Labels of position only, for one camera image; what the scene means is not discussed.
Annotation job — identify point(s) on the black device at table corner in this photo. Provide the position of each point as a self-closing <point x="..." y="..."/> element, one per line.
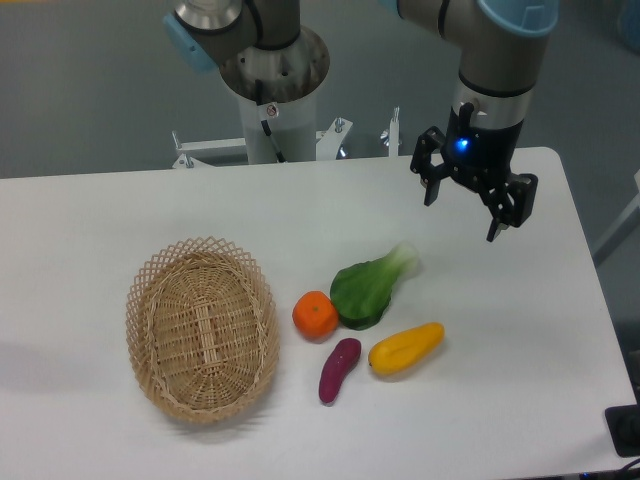
<point x="623" y="425"/>

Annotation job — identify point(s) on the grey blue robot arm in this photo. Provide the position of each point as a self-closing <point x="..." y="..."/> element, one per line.
<point x="275" y="66"/>

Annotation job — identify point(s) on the orange tangerine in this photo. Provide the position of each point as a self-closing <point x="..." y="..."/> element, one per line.
<point x="314" y="315"/>

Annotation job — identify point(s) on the purple sweet potato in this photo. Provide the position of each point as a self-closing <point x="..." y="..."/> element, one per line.
<point x="338" y="365"/>

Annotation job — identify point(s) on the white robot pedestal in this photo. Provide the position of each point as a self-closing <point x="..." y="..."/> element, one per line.
<point x="276" y="132"/>

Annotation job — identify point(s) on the green bok choy vegetable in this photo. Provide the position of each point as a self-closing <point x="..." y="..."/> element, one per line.
<point x="362" y="292"/>

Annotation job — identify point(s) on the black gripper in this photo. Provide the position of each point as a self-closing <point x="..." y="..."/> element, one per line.
<point x="478" y="159"/>

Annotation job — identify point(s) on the yellow mango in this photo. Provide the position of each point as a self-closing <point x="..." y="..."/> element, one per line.
<point x="405" y="349"/>

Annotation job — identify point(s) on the white metal mounting frame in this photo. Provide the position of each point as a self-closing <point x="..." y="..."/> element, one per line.
<point x="190" y="155"/>

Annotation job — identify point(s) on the woven wicker basket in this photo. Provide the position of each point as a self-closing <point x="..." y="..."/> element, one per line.
<point x="201" y="330"/>

